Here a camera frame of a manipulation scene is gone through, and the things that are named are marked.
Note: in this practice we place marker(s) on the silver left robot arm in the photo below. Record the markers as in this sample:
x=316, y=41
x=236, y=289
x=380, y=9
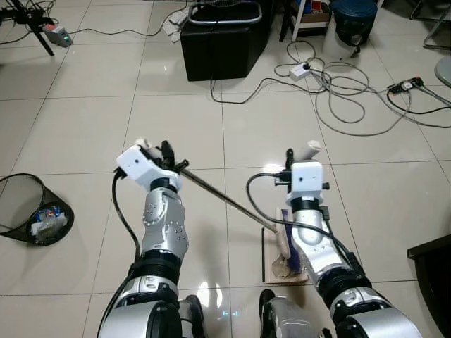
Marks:
x=165, y=225

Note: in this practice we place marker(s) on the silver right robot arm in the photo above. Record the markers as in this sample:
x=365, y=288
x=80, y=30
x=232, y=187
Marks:
x=307, y=239

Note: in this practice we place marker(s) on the white power strip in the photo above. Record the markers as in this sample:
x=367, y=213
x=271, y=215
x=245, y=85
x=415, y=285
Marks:
x=301, y=70

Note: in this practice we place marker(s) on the black box case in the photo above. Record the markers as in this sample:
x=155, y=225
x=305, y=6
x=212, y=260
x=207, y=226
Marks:
x=222, y=49

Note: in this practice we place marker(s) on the white crumpled cloth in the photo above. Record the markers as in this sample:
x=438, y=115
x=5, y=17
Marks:
x=176, y=27

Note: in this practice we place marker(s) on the black power strip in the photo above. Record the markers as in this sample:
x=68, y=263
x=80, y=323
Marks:
x=406, y=85

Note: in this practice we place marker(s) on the crumpled wrapper rubbish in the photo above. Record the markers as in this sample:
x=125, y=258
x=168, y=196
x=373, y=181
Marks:
x=48, y=222

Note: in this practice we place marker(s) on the right robot leg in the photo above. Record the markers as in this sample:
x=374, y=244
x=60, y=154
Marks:
x=285, y=320

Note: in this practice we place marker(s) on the robot leg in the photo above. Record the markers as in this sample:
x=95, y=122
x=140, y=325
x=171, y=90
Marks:
x=285, y=320
x=192, y=317

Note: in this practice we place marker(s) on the white shelf unit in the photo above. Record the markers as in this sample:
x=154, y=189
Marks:
x=310, y=17

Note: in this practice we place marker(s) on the left robot leg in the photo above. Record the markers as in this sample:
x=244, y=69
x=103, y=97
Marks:
x=192, y=317

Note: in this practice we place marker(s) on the black mesh waste basket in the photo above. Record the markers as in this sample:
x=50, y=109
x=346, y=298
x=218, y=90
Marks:
x=21, y=193

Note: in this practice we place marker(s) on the dark blue round bin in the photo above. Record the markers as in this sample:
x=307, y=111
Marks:
x=354, y=17

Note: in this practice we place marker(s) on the grey charger with green light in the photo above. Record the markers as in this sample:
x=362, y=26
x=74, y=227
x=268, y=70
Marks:
x=58, y=35

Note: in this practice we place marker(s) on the black tripod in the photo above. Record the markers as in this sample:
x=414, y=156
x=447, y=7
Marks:
x=32, y=24

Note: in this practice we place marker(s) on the black table corner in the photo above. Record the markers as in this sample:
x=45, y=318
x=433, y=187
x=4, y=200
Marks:
x=433, y=289

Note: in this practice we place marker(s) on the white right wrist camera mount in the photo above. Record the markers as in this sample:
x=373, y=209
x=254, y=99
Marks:
x=307, y=179

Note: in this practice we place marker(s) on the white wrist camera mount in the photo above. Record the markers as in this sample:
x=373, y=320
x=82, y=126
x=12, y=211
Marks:
x=307, y=179
x=141, y=167

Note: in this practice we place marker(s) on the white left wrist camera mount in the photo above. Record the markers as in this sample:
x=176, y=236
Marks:
x=141, y=167

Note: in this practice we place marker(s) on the grey round base plate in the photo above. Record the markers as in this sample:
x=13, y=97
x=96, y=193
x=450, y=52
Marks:
x=445, y=72

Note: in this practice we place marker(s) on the metal chair frame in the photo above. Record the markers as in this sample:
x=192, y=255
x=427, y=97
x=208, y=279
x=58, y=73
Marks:
x=437, y=28

